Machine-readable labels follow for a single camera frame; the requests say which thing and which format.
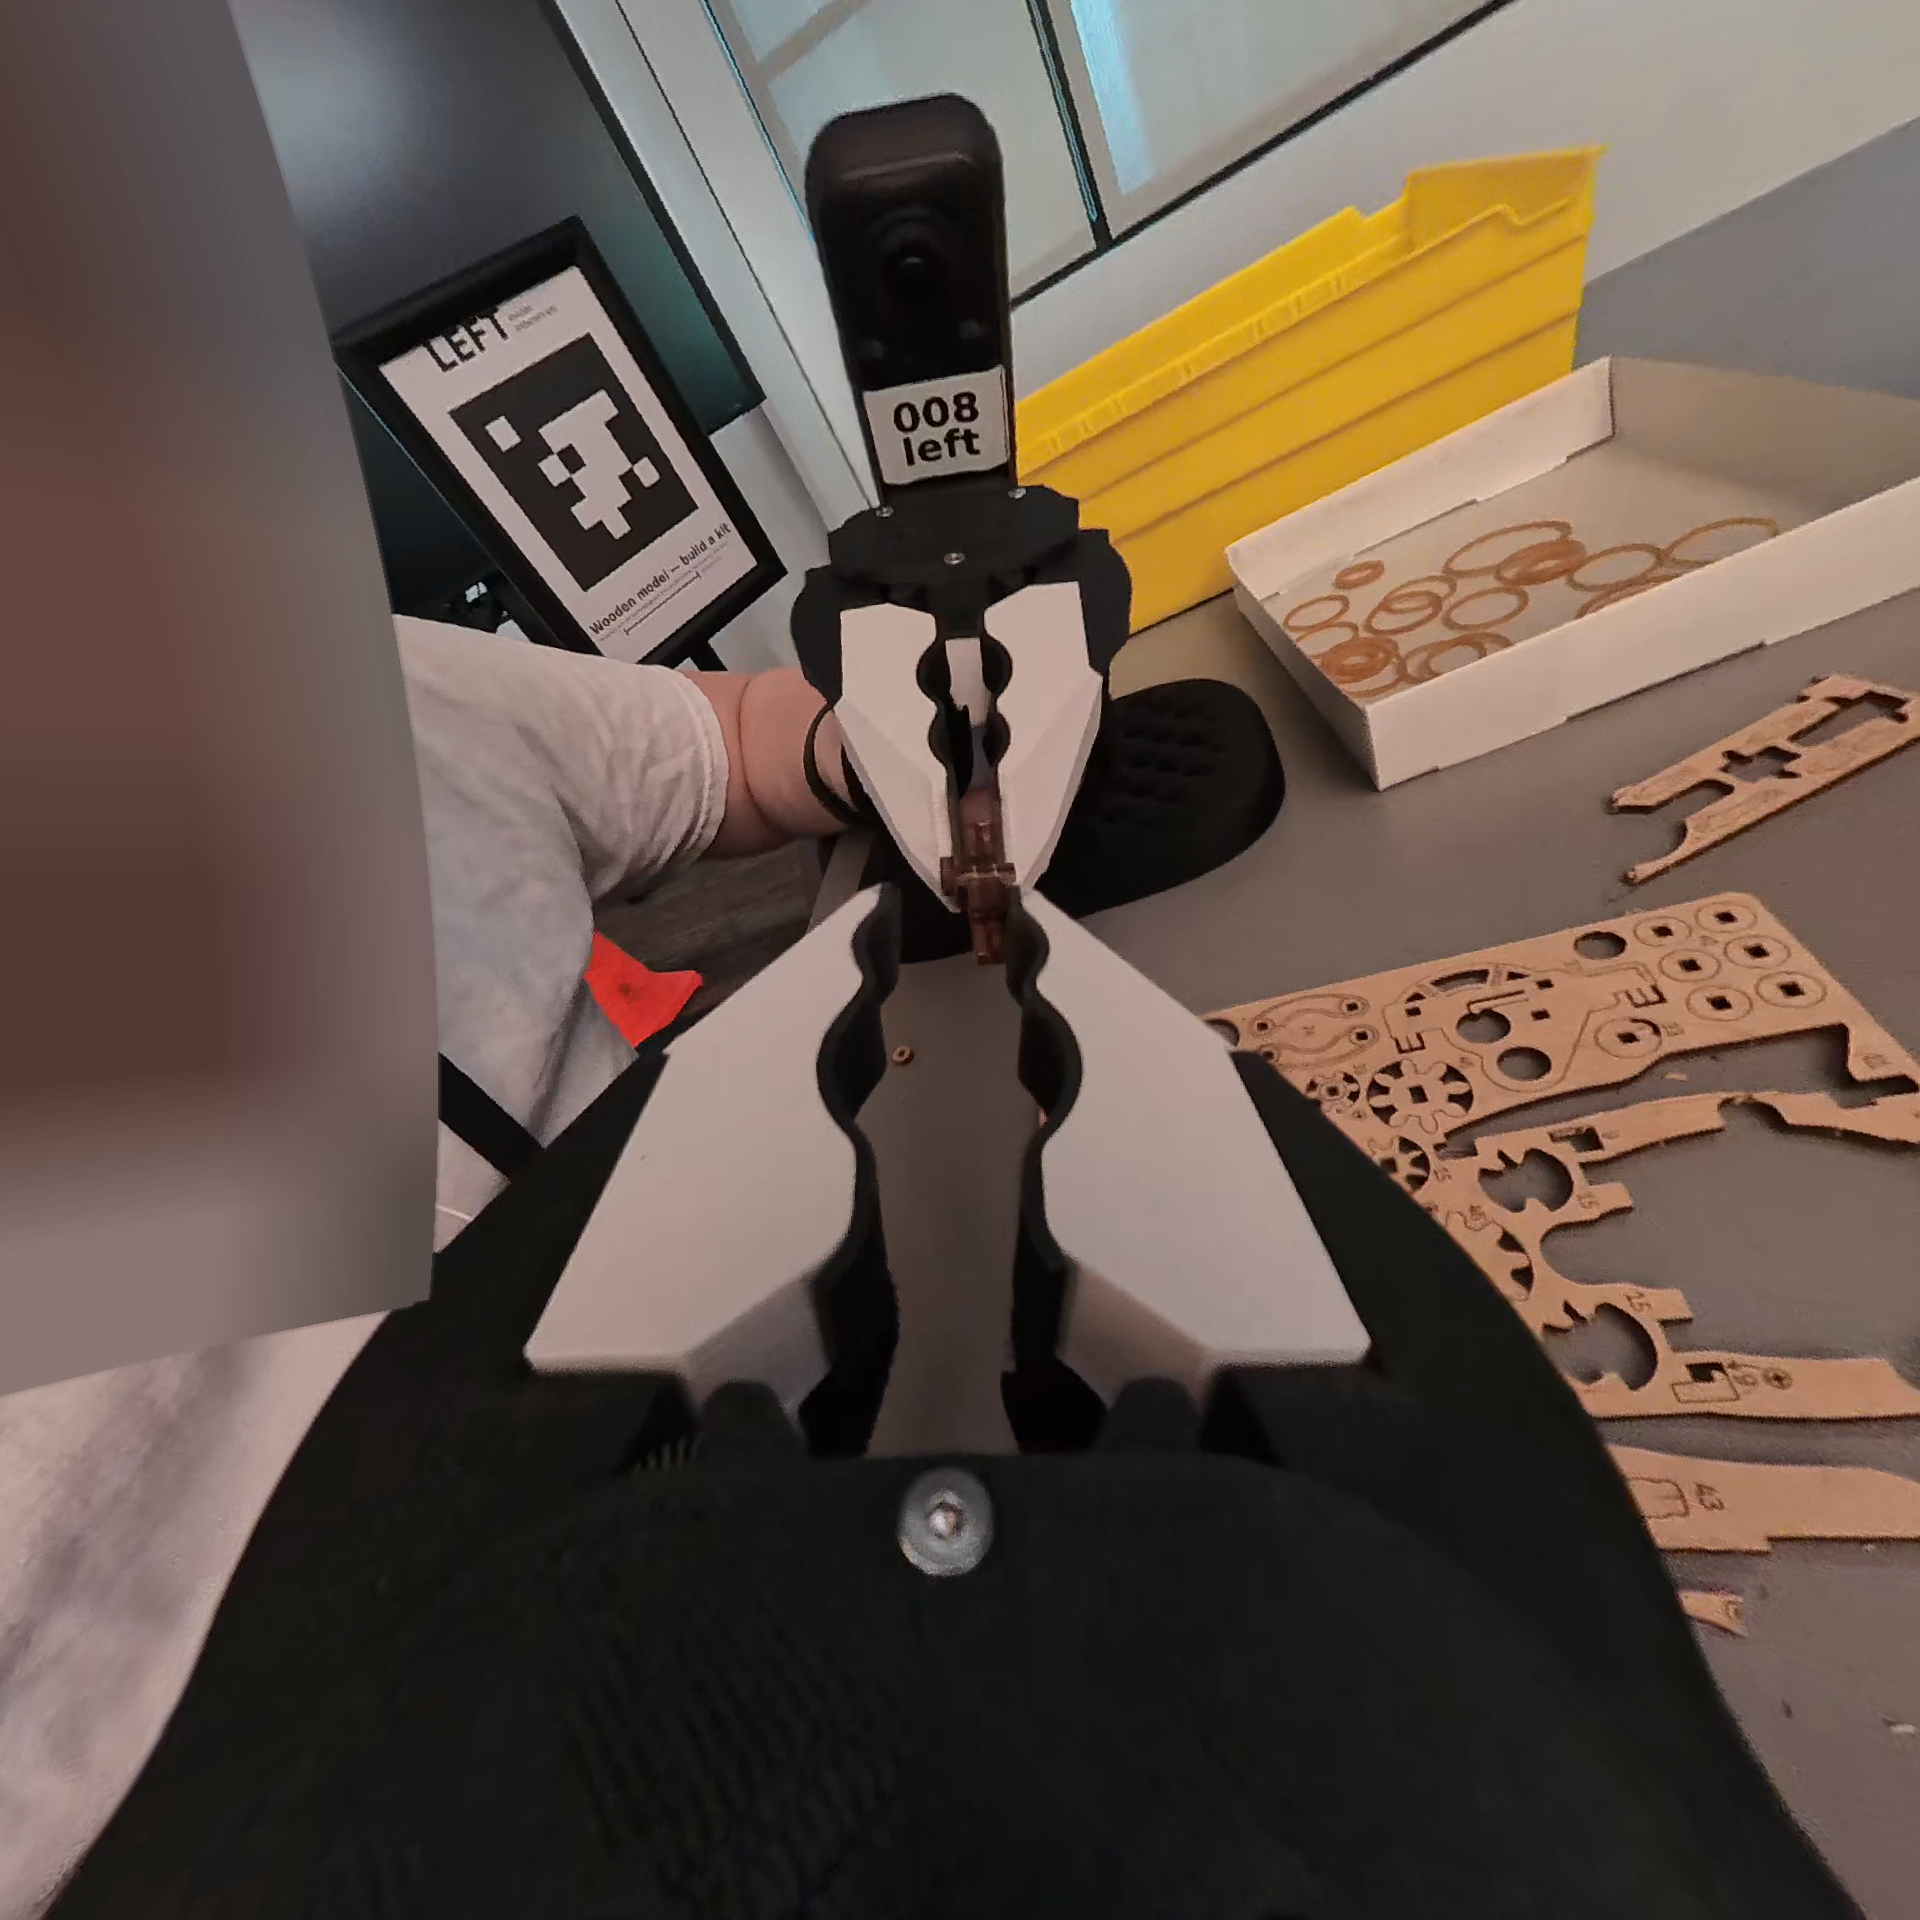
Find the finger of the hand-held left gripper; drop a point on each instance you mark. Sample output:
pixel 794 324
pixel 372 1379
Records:
pixel 1059 721
pixel 884 721

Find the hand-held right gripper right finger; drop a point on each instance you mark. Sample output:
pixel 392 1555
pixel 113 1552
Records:
pixel 1184 1200

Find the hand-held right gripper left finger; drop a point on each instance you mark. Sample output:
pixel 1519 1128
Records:
pixel 704 1200

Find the small dark wooden model part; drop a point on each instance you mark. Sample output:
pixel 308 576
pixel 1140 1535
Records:
pixel 983 900

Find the narrow wooden cutout sheet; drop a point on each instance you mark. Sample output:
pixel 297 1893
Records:
pixel 1723 1516

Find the person's left forearm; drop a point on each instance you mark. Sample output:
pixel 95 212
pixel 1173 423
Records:
pixel 763 763

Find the black textured pad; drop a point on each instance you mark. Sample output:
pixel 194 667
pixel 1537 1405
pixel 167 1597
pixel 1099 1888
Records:
pixel 1184 795

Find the red object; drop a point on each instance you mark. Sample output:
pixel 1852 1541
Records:
pixel 639 991

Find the framed marker sign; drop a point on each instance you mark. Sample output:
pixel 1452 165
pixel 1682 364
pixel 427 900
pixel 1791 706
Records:
pixel 690 524

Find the pile of wooden rings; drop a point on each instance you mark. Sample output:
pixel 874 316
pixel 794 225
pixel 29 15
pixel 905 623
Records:
pixel 1357 661

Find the yellow plastic bin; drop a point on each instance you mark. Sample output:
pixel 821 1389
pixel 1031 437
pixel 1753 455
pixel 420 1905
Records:
pixel 1275 420

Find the white cardboard box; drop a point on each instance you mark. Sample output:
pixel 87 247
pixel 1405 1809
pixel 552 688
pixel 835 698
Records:
pixel 1499 704

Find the small wooden scrap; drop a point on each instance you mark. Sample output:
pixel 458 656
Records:
pixel 1713 1611

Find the wooden sheet with square holes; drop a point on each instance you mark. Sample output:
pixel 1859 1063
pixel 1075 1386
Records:
pixel 1860 1039

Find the window with dark frame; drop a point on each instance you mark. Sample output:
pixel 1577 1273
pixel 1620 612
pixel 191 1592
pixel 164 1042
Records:
pixel 931 59

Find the forked wooden frame piece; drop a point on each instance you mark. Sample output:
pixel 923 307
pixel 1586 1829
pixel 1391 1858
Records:
pixel 1695 795

